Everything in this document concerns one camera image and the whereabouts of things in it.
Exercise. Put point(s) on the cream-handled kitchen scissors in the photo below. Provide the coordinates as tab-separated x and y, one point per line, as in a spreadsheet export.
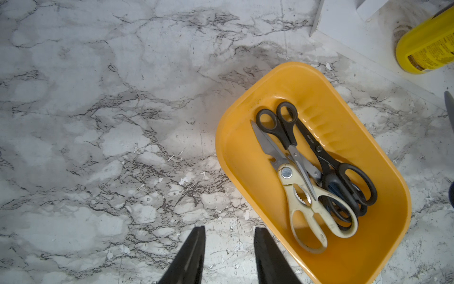
302	195

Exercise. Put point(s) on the yellow plastic storage box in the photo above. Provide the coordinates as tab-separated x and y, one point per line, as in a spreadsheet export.
359	259

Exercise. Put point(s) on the small black-handled scissors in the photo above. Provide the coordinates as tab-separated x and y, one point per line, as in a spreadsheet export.
284	121

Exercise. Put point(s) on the yellow plastic bottle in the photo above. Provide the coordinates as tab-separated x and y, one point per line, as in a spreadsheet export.
429	46

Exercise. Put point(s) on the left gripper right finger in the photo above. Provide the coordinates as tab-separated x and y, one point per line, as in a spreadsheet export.
272	267

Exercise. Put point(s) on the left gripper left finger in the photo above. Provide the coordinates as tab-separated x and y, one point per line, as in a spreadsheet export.
187	266

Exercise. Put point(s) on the long black-handled scissors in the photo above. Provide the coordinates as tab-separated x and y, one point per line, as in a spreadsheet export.
334	178

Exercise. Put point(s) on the white stepped display stand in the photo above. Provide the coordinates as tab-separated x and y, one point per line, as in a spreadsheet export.
367	32

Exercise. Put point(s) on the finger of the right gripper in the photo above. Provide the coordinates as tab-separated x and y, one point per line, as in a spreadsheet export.
449	103

